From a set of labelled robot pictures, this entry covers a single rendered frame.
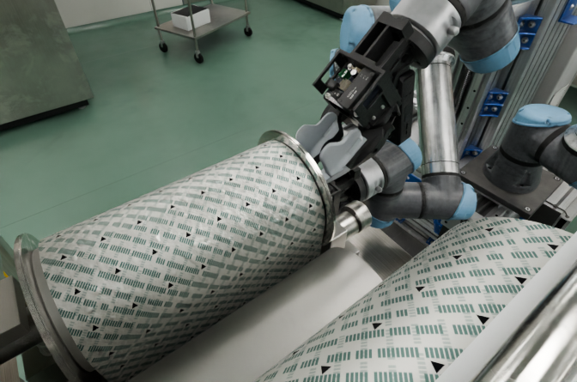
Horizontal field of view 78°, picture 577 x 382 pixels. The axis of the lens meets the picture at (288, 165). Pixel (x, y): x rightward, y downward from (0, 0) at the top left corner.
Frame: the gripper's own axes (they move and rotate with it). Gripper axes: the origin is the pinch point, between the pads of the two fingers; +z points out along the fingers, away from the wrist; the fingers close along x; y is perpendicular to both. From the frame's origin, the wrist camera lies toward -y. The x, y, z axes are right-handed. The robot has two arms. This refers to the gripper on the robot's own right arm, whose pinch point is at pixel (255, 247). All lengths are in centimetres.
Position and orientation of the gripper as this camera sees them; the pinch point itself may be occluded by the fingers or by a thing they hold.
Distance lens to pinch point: 56.7
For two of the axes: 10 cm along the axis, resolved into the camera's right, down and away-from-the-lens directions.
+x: 5.9, 5.3, -6.1
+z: -8.1, 3.9, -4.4
